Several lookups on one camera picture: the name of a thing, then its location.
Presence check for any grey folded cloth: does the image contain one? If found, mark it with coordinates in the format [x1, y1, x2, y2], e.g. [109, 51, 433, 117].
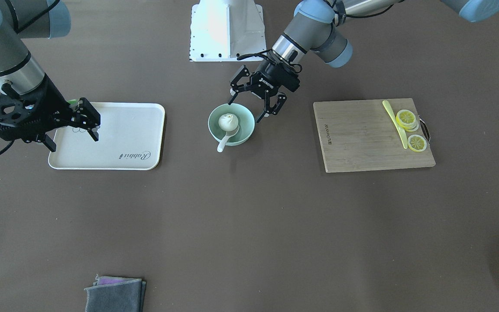
[85, 275, 146, 312]

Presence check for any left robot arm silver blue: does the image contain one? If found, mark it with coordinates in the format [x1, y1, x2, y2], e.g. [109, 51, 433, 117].
[229, 0, 499, 123]

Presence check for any yellow plastic knife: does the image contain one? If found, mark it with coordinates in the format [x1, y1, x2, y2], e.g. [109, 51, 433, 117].
[382, 100, 408, 150]

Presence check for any lemon slice stack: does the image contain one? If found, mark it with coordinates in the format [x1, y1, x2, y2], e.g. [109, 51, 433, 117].
[395, 109, 419, 132]

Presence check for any wooden cutting board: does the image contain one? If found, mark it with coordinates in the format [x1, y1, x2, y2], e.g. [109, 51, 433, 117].
[313, 99, 436, 172]

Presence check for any white ceramic spoon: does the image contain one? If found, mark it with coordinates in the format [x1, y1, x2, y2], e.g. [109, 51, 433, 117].
[217, 126, 240, 153]

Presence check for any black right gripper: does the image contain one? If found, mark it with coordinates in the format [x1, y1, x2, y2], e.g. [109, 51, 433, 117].
[0, 75, 101, 153]

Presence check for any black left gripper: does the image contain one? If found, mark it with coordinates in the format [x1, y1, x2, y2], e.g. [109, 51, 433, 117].
[228, 60, 300, 123]

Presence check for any single lemon slice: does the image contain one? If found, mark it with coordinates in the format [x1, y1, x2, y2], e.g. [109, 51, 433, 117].
[407, 134, 428, 153]

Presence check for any white rectangular tray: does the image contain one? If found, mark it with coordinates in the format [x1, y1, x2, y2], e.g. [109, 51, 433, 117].
[48, 102, 165, 170]

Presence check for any mint green bowl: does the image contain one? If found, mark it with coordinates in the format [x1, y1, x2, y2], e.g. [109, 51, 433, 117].
[207, 103, 255, 146]

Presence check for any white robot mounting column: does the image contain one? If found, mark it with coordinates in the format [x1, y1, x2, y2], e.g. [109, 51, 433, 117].
[189, 0, 267, 62]

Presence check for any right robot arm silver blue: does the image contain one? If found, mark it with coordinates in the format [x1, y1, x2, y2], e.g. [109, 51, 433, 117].
[0, 0, 101, 152]

